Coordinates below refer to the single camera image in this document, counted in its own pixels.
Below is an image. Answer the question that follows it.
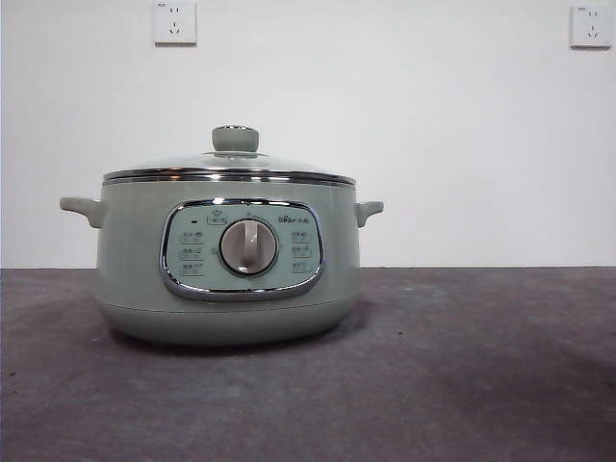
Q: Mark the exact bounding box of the sage green electric pot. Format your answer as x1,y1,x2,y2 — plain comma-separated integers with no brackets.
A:
59,174,385,347

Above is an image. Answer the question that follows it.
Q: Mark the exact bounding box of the glass lid with green knob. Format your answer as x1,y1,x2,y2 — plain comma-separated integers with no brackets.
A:
102,124,357,187

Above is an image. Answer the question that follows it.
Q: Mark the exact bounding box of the white wall socket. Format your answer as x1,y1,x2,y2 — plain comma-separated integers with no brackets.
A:
570,4,606,50
154,0,198,47

